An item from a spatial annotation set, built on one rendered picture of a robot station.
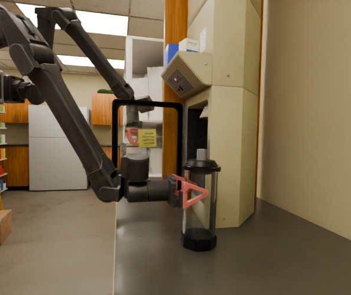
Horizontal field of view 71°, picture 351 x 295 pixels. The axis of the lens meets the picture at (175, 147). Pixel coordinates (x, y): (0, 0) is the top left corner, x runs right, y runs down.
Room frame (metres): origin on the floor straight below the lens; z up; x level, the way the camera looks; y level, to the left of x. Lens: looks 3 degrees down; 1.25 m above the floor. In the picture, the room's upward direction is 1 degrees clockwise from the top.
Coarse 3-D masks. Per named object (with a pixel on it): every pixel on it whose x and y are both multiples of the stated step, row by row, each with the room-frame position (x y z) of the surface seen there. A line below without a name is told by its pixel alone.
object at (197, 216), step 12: (204, 168) 0.63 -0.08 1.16; (216, 168) 0.65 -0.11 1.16; (192, 180) 0.65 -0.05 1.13; (204, 180) 0.64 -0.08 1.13; (216, 180) 0.67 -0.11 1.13; (192, 192) 0.65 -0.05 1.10; (216, 192) 0.67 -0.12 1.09; (192, 204) 0.65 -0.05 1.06; (204, 204) 0.64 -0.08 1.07; (192, 216) 0.65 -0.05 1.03; (204, 216) 0.64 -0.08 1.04; (192, 228) 0.65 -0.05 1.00; (204, 228) 0.65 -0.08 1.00; (204, 240) 0.65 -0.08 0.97
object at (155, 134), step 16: (128, 112) 1.02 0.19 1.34; (144, 112) 1.04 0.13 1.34; (160, 112) 1.06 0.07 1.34; (176, 112) 1.09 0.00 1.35; (128, 128) 1.02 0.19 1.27; (144, 128) 1.04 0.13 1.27; (160, 128) 1.06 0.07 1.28; (176, 128) 1.09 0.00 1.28; (128, 144) 1.02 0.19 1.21; (144, 144) 1.04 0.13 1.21; (160, 144) 1.06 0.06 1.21; (176, 144) 1.09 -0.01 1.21; (160, 160) 1.06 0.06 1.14; (176, 160) 1.09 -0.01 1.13; (160, 176) 1.07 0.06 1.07
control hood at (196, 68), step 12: (180, 60) 0.80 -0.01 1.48; (192, 60) 0.79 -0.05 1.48; (204, 60) 0.80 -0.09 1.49; (168, 72) 0.97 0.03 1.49; (180, 72) 0.87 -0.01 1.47; (192, 72) 0.80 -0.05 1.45; (204, 72) 0.80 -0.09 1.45; (168, 84) 1.09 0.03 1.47; (192, 84) 0.87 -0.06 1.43; (204, 84) 0.80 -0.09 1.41; (180, 96) 1.08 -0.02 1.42
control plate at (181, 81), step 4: (176, 72) 0.90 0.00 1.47; (172, 76) 0.96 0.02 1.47; (176, 76) 0.93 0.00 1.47; (180, 76) 0.90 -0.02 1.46; (168, 80) 1.04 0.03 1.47; (172, 80) 1.00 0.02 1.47; (176, 80) 0.96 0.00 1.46; (180, 80) 0.93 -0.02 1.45; (184, 80) 0.90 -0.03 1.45; (172, 84) 1.04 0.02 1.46; (176, 84) 1.00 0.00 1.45; (180, 84) 0.96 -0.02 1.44; (184, 84) 0.93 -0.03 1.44; (188, 84) 0.90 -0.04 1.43; (176, 88) 1.04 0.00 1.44; (184, 88) 0.97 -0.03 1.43; (188, 88) 0.93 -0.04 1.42; (180, 92) 1.04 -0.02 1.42; (184, 92) 1.00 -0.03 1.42
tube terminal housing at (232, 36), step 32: (224, 0) 0.81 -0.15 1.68; (192, 32) 1.03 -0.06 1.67; (224, 32) 0.81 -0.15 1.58; (256, 32) 0.94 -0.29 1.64; (224, 64) 0.81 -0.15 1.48; (256, 64) 0.96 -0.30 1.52; (192, 96) 1.01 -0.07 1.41; (224, 96) 0.81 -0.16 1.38; (256, 96) 0.97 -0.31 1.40; (224, 128) 0.81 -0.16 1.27; (256, 128) 0.99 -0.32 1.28; (224, 160) 0.81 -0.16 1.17; (224, 192) 0.82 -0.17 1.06; (224, 224) 0.82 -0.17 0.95
